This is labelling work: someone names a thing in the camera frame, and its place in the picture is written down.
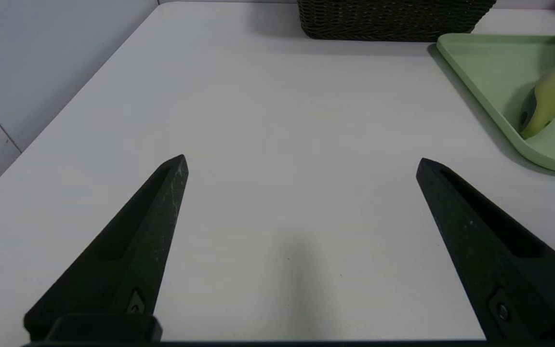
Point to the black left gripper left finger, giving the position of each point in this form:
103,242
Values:
128,250

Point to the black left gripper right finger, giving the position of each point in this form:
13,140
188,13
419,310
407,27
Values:
494,260

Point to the dark brown wicker basket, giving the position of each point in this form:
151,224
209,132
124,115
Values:
393,19

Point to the light green plastic tray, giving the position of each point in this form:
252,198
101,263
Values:
489,67

